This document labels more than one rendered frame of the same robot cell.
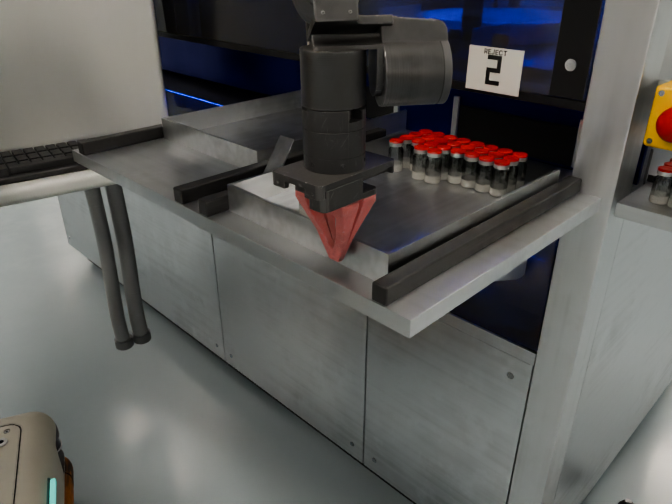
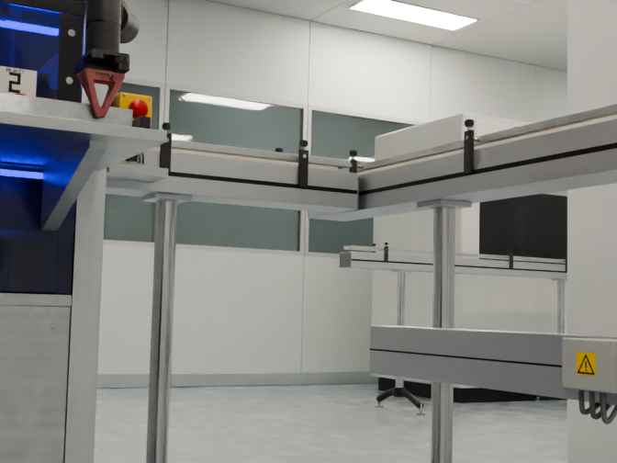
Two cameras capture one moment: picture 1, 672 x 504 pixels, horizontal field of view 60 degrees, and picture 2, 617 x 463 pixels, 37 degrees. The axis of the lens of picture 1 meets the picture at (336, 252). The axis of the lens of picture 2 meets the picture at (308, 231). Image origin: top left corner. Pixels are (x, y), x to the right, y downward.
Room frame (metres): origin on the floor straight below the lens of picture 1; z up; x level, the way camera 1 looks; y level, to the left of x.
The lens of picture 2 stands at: (-0.25, 1.34, 0.58)
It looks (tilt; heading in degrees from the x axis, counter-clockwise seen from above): 5 degrees up; 287
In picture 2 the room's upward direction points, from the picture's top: 1 degrees clockwise
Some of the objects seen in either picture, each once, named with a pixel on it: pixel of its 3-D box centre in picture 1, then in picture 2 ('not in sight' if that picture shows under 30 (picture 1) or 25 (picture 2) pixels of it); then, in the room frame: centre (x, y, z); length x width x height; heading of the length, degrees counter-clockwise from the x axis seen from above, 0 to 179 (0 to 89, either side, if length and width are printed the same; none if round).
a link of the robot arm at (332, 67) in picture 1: (340, 76); (105, 12); (0.52, 0.00, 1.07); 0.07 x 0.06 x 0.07; 98
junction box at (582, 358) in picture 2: not in sight; (596, 365); (-0.27, -0.37, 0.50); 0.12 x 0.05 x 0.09; 135
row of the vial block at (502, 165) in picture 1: (449, 164); not in sight; (0.77, -0.16, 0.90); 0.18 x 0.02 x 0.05; 45
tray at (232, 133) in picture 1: (287, 123); not in sight; (1.01, 0.08, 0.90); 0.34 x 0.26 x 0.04; 135
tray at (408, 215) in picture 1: (398, 189); (33, 127); (0.70, -0.08, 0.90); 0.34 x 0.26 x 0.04; 135
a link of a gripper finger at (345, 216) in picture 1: (344, 213); (98, 90); (0.53, -0.01, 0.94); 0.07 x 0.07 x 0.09; 46
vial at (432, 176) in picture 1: (433, 166); not in sight; (0.77, -0.13, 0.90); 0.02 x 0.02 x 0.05
